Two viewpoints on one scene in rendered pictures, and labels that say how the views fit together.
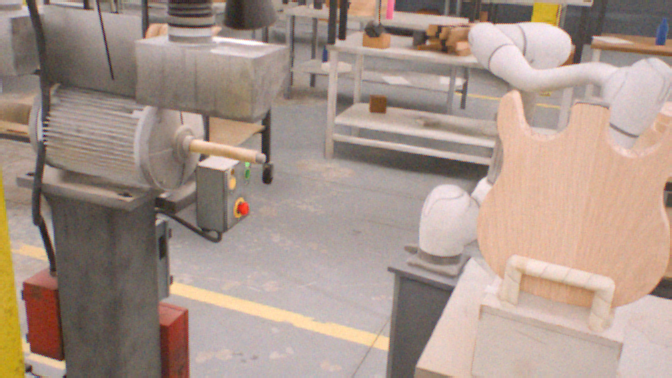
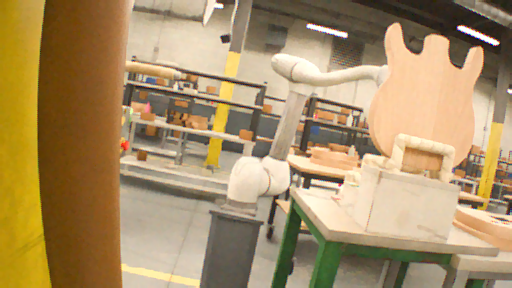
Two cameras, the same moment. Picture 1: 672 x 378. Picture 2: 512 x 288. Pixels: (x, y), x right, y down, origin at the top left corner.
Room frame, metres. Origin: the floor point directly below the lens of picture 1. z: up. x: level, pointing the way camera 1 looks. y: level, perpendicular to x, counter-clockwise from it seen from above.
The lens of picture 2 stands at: (0.57, 0.39, 1.16)
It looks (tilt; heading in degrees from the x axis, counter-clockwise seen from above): 3 degrees down; 334
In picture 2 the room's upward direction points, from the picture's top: 12 degrees clockwise
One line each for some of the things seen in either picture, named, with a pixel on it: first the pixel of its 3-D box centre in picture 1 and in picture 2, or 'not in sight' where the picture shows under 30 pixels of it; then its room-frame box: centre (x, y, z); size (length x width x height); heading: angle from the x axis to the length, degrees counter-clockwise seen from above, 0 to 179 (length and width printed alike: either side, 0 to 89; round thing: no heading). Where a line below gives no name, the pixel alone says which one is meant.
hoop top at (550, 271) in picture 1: (559, 273); (426, 145); (1.22, -0.43, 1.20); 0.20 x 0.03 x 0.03; 66
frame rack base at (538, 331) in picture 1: (548, 341); (405, 203); (1.26, -0.45, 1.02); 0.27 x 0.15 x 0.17; 67
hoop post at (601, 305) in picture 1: (600, 307); (446, 167); (1.18, -0.51, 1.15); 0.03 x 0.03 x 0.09
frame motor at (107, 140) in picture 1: (121, 132); not in sight; (1.78, 0.58, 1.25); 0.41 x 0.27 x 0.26; 70
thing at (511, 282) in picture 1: (511, 284); (397, 156); (1.25, -0.35, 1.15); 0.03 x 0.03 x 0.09
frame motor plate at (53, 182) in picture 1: (102, 178); not in sight; (1.80, 0.65, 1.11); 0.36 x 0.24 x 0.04; 70
